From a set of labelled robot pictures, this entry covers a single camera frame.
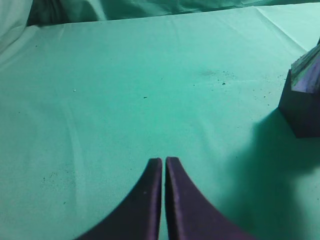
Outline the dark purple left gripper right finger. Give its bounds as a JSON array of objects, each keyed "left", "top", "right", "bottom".
[{"left": 165, "top": 157, "right": 255, "bottom": 240}]

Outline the dark purple cube block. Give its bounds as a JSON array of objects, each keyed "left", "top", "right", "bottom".
[{"left": 278, "top": 70, "right": 320, "bottom": 138}]

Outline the green backdrop cloth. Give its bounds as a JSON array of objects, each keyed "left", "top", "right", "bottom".
[{"left": 0, "top": 0, "right": 320, "bottom": 55}]

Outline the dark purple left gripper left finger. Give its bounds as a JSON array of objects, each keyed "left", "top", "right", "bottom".
[{"left": 77, "top": 158, "right": 163, "bottom": 240}]

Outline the white purple-streaked square pyramid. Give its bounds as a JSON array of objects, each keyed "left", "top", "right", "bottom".
[{"left": 290, "top": 40, "right": 320, "bottom": 95}]

